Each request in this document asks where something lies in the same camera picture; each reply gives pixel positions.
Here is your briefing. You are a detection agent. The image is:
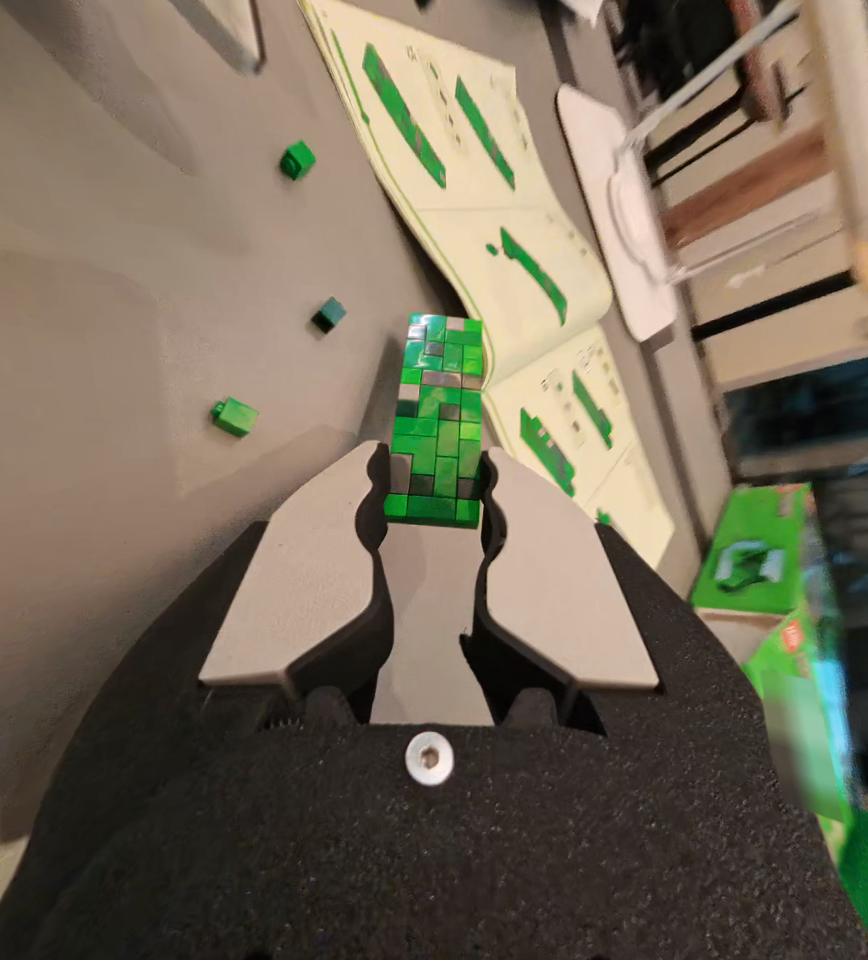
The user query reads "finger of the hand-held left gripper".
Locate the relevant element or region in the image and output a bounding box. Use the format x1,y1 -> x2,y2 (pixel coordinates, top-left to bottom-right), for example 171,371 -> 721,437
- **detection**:
171,0 -> 265,75

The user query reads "small green brick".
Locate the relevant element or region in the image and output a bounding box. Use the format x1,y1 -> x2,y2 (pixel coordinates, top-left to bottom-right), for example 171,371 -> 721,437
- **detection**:
279,139 -> 318,182
210,395 -> 261,441

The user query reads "black board with white stand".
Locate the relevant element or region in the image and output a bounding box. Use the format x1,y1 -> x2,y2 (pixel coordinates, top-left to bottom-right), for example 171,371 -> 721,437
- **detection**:
556,0 -> 868,344

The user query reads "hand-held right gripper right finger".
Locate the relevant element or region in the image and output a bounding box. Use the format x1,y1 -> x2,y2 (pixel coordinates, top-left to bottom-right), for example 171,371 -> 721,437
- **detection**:
461,447 -> 663,717

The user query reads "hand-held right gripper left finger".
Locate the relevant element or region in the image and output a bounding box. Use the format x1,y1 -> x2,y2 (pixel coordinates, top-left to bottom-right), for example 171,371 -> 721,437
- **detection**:
198,439 -> 396,706

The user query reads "open instruction booklet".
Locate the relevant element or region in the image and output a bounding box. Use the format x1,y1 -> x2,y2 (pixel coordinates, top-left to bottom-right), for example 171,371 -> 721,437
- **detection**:
300,0 -> 676,573

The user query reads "grey desk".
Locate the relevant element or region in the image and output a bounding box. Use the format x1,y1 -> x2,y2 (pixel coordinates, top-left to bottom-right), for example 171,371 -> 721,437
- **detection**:
0,0 -> 765,849

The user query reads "green toy box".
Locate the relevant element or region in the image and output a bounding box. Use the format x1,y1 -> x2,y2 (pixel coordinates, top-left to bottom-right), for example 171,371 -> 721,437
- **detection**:
691,482 -> 868,960

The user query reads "green brick plate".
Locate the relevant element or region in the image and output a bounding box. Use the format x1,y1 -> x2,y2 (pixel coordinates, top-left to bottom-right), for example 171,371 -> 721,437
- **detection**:
383,313 -> 489,532

